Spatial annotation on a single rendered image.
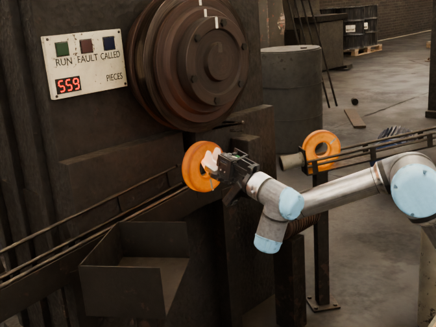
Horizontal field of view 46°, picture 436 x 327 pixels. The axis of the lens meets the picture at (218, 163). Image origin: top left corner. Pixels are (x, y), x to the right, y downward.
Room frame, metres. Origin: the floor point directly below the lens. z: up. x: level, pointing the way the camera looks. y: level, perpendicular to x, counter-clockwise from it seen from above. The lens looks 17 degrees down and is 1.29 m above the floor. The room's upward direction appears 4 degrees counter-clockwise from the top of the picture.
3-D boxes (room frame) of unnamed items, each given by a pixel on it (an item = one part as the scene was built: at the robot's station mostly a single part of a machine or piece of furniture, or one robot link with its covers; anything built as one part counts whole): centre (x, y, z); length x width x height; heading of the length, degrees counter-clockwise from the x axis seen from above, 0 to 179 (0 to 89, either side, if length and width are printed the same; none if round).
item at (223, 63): (1.69, -0.02, 1.11); 0.28 x 0.06 x 0.28; 133
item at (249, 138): (1.93, -0.11, 0.68); 0.11 x 0.08 x 0.24; 43
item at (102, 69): (1.60, 0.37, 1.15); 0.26 x 0.02 x 0.18; 133
